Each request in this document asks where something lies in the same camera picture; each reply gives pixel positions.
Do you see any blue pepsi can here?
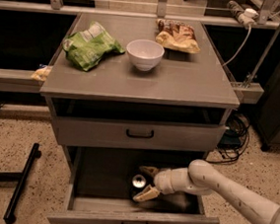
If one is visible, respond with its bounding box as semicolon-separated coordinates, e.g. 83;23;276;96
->
129;174;147;197

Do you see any white power strip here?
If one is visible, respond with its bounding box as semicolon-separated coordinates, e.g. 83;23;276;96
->
227;0;258;29

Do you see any black metal floor stand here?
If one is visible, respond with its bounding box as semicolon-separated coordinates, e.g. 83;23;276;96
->
0;143;41;224

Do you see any black cable bundle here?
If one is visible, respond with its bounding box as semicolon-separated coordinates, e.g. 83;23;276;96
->
204;110;252;168

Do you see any small yellow snack bag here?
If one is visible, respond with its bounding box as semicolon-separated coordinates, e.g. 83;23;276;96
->
32;65;52;82

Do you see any white power cable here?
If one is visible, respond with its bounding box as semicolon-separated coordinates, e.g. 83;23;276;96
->
221;22;253;70

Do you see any brown yellow chip bag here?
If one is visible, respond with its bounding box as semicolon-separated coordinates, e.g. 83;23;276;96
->
156;19;200;54

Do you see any grey drawer cabinet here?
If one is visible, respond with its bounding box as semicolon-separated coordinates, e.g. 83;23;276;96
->
27;6;248;224

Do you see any grey metal railing frame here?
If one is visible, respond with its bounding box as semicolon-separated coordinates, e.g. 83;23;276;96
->
0;0;280;119

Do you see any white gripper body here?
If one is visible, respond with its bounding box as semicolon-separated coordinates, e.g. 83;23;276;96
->
153;168;193;195

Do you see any white bowl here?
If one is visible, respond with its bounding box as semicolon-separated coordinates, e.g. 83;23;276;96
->
126;38;165;72

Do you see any grey top drawer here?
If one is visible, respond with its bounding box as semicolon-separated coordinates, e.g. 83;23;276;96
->
52;116;226;152

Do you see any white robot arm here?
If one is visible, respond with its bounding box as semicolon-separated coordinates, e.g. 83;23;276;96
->
133;159;280;224

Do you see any grey open middle drawer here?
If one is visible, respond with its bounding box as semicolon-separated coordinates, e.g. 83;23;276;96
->
47;146;220;224

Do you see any green chip bag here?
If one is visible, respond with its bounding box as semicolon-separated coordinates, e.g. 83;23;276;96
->
62;22;125;71

